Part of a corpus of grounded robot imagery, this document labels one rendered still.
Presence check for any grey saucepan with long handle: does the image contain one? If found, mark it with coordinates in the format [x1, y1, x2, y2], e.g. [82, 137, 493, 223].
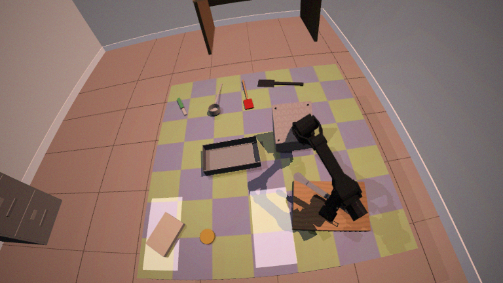
[208, 83, 223, 115]

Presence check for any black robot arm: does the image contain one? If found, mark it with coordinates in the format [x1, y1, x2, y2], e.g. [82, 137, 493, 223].
[292, 113, 368, 221]

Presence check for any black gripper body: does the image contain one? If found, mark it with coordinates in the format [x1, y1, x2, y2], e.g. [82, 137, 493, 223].
[319, 192, 341, 222]

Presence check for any orange round disc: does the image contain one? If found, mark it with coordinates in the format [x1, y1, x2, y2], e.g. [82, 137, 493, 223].
[200, 229, 215, 244]

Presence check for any tan rectangular board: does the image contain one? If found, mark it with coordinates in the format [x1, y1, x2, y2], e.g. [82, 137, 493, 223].
[146, 212, 185, 257]

